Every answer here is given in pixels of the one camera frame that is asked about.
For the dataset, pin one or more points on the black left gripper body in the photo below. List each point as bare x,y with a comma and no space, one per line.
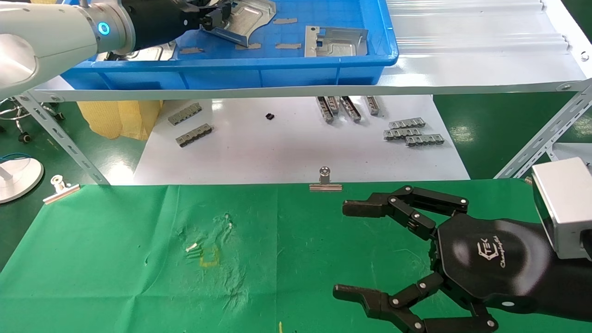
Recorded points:
157,21

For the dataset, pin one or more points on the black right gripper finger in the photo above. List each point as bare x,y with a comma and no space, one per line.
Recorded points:
393,206
374,300

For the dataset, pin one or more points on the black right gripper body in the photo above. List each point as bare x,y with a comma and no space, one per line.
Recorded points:
490,263

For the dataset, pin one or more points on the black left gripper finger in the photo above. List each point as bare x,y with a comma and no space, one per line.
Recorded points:
213,19
199,3

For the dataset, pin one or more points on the stamped metal bracket part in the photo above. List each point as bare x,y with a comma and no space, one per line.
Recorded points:
152,53
337,46
249,18

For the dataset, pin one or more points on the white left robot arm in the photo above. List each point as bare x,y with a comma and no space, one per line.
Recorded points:
46,32

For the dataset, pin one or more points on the grey tape strip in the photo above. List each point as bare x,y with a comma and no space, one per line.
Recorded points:
288,46
285,21
249,46
192,51

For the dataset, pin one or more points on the silver binder clip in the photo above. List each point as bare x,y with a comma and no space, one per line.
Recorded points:
60,192
325,186

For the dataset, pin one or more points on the blue plastic bin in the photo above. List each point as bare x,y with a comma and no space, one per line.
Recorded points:
259,74

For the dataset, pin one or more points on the yellow mesh bag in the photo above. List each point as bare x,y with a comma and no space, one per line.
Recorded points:
118,120

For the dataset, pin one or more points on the white board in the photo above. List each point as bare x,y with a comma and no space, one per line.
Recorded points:
277,152

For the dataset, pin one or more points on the white flat plate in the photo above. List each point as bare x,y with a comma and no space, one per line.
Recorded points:
573,150

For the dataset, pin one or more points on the perforated steel angle strut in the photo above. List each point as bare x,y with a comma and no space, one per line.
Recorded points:
60,138
545,134

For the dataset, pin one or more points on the green cloth mat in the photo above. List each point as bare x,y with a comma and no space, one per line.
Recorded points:
231,268

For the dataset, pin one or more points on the white corrugated shelf panel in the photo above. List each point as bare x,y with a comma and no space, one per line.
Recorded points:
462,60

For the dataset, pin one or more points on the chrome chair base with castors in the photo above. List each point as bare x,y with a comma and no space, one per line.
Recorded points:
25,137

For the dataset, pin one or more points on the small white scrap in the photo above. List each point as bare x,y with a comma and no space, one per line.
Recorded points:
191,247

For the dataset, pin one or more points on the white round stand base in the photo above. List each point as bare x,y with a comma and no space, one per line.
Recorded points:
23,178

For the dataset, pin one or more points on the grey metal rail part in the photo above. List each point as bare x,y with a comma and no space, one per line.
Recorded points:
400,134
407,123
324,110
373,105
185,114
195,135
334,104
350,109
424,140

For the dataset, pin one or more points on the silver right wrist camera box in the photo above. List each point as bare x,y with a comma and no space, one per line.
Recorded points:
564,208

